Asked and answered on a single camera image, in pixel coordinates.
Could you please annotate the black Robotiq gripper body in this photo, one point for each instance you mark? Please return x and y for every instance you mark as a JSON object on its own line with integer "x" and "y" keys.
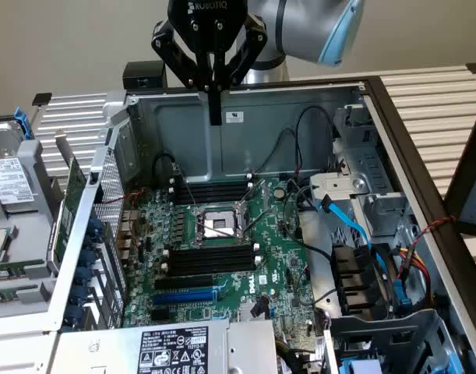
{"x": 206, "y": 23}

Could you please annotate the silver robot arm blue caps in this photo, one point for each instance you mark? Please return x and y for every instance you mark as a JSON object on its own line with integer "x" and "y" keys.
{"x": 300, "y": 27}

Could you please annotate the black RAM slot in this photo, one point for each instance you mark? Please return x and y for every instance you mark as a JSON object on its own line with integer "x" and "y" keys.
{"x": 210, "y": 270}
{"x": 210, "y": 199}
{"x": 210, "y": 264}
{"x": 210, "y": 258}
{"x": 210, "y": 251}
{"x": 210, "y": 184}
{"x": 210, "y": 189}
{"x": 210, "y": 194}

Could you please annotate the black box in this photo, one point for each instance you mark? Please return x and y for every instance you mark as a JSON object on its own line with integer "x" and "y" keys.
{"x": 144, "y": 74}

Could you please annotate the open grey PC case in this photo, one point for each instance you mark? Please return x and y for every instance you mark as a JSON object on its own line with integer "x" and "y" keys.
{"x": 261, "y": 148}

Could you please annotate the thin metal locking lever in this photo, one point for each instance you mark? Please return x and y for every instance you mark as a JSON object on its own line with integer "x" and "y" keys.
{"x": 218, "y": 230}
{"x": 191, "y": 193}
{"x": 259, "y": 222}

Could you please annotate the silver socket cover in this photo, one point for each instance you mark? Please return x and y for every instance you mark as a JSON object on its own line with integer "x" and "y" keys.
{"x": 264, "y": 189}

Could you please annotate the black table end cap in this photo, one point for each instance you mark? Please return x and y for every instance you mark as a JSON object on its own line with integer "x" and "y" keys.
{"x": 41, "y": 99}
{"x": 475, "y": 68}

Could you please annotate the round coin battery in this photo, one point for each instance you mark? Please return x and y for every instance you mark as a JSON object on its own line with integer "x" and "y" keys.
{"x": 279, "y": 191}

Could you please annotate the green graphics card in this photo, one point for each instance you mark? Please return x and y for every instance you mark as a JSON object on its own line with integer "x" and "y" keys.
{"x": 72, "y": 187}

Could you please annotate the CPU socket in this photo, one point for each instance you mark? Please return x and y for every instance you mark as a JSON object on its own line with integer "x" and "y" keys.
{"x": 218, "y": 224}

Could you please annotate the silver rear port block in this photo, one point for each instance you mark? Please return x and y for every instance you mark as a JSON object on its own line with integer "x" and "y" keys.
{"x": 126, "y": 233}

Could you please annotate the grey parts rack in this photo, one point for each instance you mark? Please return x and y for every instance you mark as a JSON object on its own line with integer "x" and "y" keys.
{"x": 35, "y": 175}

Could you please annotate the blue round card latch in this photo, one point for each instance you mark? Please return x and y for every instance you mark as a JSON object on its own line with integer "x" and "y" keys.
{"x": 79, "y": 293}
{"x": 87, "y": 257}
{"x": 94, "y": 226}
{"x": 72, "y": 312}
{"x": 83, "y": 275}

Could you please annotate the green Dell motherboard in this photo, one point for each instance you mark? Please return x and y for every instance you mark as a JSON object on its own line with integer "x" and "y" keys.
{"x": 276, "y": 241}

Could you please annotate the silver disk bay cage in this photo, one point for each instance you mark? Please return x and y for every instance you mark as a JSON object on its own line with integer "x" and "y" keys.
{"x": 378, "y": 210}

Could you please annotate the silver hard disk with label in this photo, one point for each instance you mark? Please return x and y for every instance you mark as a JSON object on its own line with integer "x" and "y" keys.
{"x": 8, "y": 183}

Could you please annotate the long black expansion slot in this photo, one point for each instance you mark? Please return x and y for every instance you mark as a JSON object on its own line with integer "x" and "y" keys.
{"x": 183, "y": 282}

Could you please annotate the blue expansion slot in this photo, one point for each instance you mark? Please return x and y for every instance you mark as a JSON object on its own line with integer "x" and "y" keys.
{"x": 183, "y": 298}

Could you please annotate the black framed side panel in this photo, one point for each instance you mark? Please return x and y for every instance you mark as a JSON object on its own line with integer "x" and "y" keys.
{"x": 455, "y": 195}

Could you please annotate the black fan shroud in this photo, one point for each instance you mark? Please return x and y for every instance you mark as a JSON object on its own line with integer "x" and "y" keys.
{"x": 354, "y": 280}

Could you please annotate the short black expansion slot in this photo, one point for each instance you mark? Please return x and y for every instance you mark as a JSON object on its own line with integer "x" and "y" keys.
{"x": 160, "y": 315}

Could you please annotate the silver chipset heat sink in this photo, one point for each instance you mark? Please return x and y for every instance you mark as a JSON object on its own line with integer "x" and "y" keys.
{"x": 243, "y": 309}

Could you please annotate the blue plastic latch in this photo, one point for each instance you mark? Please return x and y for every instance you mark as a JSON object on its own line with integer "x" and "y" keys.
{"x": 402, "y": 296}

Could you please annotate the silver power supply with label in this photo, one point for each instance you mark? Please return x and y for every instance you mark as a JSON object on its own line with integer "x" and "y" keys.
{"x": 105, "y": 350}

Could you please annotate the grey front drive cage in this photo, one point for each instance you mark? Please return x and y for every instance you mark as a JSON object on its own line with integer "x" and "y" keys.
{"x": 378, "y": 335}

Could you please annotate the blue plastic block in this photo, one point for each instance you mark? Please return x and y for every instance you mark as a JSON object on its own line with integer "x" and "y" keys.
{"x": 358, "y": 366}

